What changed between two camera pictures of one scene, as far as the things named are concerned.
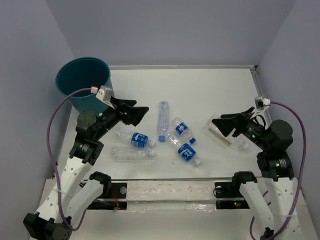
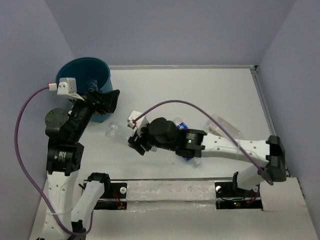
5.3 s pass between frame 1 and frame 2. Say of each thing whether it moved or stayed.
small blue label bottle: stayed
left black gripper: moved
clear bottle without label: moved
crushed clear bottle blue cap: moved
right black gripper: moved
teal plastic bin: stayed
